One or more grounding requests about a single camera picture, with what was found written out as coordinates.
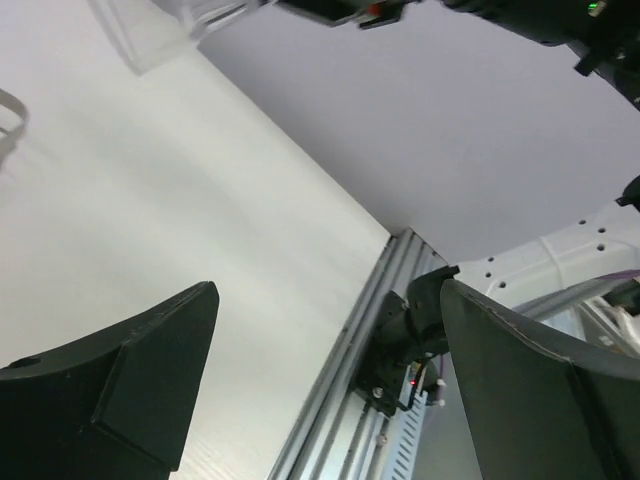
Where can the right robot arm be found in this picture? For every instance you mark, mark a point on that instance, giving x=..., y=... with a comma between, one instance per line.
x=506, y=132

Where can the slotted cable duct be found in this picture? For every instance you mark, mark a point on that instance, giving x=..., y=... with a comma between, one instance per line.
x=405, y=441

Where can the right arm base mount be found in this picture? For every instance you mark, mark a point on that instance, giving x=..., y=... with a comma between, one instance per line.
x=406, y=330

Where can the clear glass tumbler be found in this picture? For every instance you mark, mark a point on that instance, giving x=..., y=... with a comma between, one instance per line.
x=147, y=33

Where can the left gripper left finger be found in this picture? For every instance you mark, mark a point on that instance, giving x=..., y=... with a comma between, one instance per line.
x=115, y=404

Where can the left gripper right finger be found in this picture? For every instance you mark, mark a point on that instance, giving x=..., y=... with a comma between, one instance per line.
x=540, y=404

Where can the wire dish rack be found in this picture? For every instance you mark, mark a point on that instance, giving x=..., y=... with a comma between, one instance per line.
x=10, y=136

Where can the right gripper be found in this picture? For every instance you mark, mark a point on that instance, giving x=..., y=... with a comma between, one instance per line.
x=366, y=14

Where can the aluminium mounting rail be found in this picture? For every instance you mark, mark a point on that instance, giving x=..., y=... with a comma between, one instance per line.
x=335, y=434

